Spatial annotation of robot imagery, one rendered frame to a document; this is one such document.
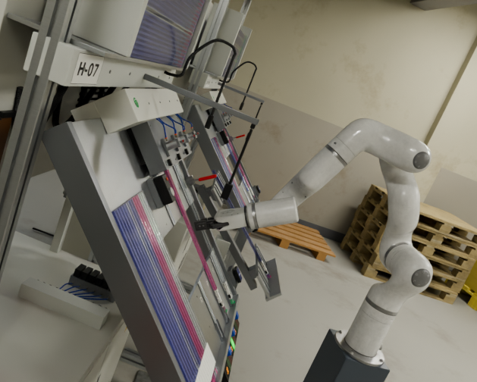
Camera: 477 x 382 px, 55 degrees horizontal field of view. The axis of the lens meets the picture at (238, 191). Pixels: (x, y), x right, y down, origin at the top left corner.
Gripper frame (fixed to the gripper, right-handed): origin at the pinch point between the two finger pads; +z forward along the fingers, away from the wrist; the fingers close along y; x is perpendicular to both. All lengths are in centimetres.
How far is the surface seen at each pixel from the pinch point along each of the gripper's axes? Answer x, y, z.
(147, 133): -33.2, 27.8, 2.3
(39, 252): 1, -2, 59
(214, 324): 23.8, 23.2, -2.9
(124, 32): -55, 49, -4
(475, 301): 234, -361, -205
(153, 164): -25.1, 27.9, 2.6
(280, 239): 109, -304, -5
